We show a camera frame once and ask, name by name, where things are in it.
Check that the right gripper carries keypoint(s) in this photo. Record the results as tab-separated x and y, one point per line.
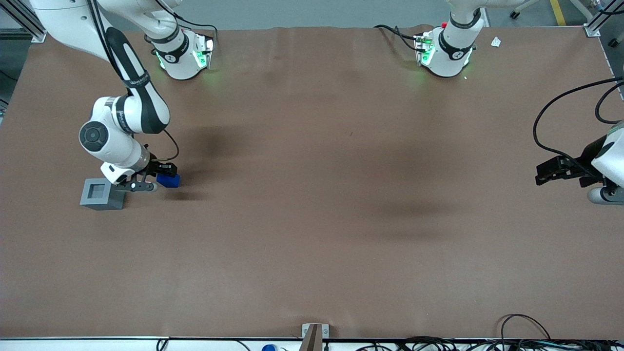
157	168

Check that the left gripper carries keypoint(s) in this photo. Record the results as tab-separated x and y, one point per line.
587	162

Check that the blue plastic block part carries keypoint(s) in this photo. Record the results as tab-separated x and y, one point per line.
170	182

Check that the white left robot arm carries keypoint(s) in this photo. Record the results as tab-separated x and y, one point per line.
448	53

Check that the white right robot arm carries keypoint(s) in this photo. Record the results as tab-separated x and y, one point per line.
141	97

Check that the gray square socket base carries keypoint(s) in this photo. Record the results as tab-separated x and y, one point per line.
97	195

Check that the black caster foot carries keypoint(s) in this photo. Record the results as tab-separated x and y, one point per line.
614	42

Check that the white paper scrap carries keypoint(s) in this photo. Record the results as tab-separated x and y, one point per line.
496	42

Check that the brown table cover sheet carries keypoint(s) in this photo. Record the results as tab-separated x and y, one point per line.
312	219

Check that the white stand leg with caster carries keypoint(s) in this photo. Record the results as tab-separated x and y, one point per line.
514	14

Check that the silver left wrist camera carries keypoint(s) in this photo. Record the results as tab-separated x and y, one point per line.
604	196

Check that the aluminium frame post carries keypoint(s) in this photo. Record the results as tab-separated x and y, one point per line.
29	24
592	30

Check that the brown camera mount pole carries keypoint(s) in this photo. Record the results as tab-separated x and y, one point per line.
312	341

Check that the metal mounting bracket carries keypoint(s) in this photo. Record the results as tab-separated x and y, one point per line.
325	331

